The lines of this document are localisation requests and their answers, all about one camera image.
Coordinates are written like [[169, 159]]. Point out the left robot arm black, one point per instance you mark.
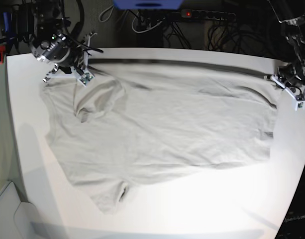
[[291, 15]]

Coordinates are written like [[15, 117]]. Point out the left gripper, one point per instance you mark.
[[290, 79]]

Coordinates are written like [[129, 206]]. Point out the grey t-shirt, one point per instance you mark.
[[141, 124]]

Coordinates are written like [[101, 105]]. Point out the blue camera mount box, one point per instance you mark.
[[148, 4]]

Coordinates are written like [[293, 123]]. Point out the black power strip red light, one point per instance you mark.
[[207, 15]]

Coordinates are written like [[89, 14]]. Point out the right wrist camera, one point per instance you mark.
[[85, 78]]

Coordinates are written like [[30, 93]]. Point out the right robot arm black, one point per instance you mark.
[[49, 16]]

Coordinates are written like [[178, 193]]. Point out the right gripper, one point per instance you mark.
[[68, 56]]

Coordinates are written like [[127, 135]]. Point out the blue handled tool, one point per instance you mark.
[[8, 25]]

